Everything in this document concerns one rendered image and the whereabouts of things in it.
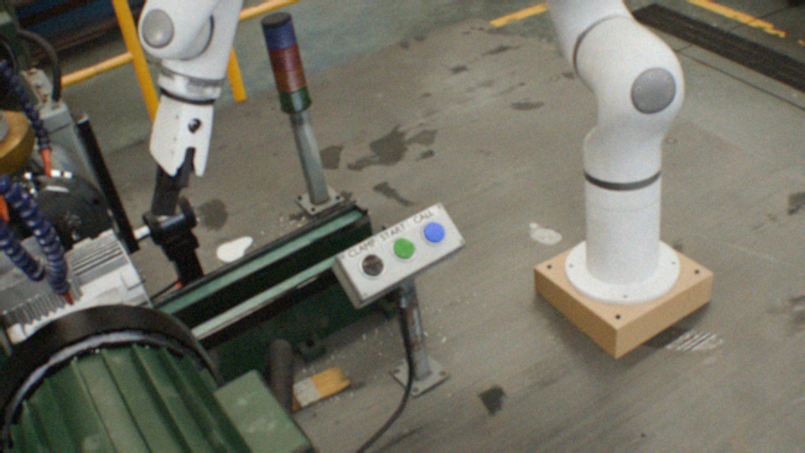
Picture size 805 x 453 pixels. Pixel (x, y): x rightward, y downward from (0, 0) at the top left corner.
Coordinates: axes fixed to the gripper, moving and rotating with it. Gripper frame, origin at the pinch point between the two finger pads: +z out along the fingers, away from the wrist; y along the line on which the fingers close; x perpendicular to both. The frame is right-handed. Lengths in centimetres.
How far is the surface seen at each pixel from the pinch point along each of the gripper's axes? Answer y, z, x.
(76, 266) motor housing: 4.2, 12.4, 9.8
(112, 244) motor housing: 5.0, 9.3, 4.7
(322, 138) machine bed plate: 59, 7, -62
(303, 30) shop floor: 322, 18, -201
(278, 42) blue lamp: 33.6, -18.6, -29.7
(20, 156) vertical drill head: -0.4, -5.1, 20.8
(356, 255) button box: -18.9, -1.4, -19.9
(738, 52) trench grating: 112, -49, -319
